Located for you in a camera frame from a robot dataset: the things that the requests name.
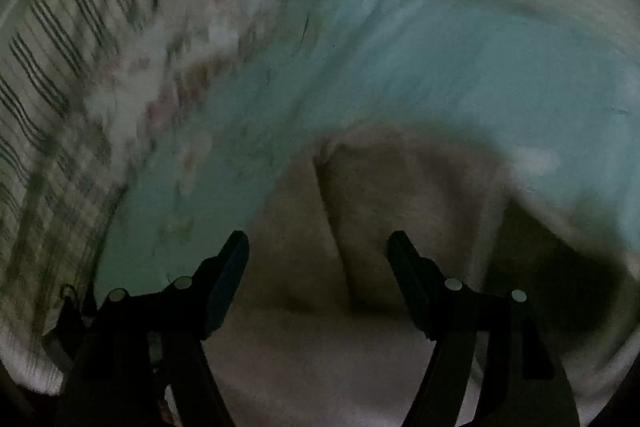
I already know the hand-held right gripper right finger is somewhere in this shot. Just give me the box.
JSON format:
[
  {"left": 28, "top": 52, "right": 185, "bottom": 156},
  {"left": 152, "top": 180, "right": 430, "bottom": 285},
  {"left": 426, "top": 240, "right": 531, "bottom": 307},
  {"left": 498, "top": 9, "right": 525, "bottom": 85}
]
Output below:
[{"left": 388, "top": 230, "right": 581, "bottom": 427}]

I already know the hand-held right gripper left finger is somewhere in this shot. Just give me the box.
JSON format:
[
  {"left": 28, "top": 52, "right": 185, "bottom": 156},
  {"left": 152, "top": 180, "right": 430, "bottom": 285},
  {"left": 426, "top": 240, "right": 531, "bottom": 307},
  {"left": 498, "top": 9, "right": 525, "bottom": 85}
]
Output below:
[{"left": 55, "top": 230, "right": 250, "bottom": 427}]

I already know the grey-beige knit garment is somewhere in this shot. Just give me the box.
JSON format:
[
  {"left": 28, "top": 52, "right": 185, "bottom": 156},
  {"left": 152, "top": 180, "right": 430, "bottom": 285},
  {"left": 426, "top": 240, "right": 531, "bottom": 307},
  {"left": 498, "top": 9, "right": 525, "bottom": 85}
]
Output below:
[{"left": 205, "top": 122, "right": 640, "bottom": 427}]

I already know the small floral pillow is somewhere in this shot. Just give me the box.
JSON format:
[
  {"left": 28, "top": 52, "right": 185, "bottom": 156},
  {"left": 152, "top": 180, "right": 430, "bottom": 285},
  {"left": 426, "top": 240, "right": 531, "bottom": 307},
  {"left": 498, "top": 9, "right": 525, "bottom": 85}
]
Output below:
[{"left": 82, "top": 0, "right": 261, "bottom": 158}]

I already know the light blue floral bedsheet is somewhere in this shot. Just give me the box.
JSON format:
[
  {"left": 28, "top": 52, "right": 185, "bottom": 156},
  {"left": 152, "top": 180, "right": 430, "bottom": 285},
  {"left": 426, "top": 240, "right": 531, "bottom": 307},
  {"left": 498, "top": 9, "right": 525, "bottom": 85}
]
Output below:
[{"left": 95, "top": 0, "right": 640, "bottom": 308}]

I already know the green plaid blanket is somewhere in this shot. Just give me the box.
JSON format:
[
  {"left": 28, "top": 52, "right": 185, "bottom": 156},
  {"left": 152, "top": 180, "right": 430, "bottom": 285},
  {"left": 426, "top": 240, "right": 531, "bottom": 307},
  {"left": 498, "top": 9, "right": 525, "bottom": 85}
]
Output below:
[{"left": 0, "top": 0, "right": 241, "bottom": 395}]

